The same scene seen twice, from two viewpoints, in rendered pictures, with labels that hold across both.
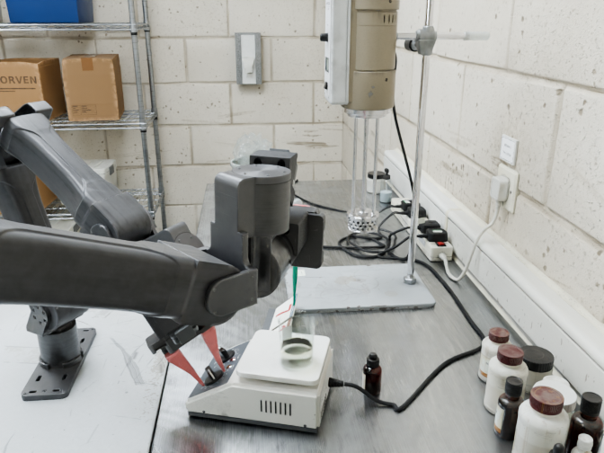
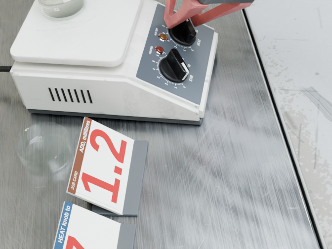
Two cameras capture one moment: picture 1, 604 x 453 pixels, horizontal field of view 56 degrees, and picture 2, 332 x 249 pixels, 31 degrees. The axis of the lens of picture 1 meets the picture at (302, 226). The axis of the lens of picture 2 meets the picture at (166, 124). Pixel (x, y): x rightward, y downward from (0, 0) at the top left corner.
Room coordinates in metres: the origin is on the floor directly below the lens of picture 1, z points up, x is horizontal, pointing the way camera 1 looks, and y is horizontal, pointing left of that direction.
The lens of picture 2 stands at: (1.22, 0.15, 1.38)
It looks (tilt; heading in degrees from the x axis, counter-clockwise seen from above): 49 degrees down; 186
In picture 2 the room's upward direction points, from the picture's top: 9 degrees counter-clockwise
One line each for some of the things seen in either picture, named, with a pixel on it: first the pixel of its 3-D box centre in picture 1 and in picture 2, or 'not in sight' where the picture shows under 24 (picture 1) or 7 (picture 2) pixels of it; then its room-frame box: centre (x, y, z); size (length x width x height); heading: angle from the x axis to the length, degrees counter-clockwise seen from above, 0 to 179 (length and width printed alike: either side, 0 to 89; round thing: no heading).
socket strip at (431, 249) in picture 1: (418, 225); not in sight; (1.45, -0.32, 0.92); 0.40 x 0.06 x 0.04; 6
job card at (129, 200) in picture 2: not in sight; (109, 165); (0.87, 0.05, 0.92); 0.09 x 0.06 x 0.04; 174
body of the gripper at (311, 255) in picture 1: (274, 244); not in sight; (0.59, 0.03, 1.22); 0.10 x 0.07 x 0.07; 78
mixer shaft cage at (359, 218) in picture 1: (364, 170); not in sight; (1.11, -0.13, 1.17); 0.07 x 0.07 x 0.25
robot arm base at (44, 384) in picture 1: (58, 342); not in sight; (0.83, 0.41, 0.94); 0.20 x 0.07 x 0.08; 6
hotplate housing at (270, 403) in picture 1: (269, 377); (110, 54); (0.73, 0.05, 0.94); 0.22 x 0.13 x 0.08; 78
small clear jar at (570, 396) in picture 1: (551, 411); not in sight; (0.66, -0.35, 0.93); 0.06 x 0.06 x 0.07
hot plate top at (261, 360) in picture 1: (285, 355); (79, 22); (0.72, 0.03, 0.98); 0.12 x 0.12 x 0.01; 78
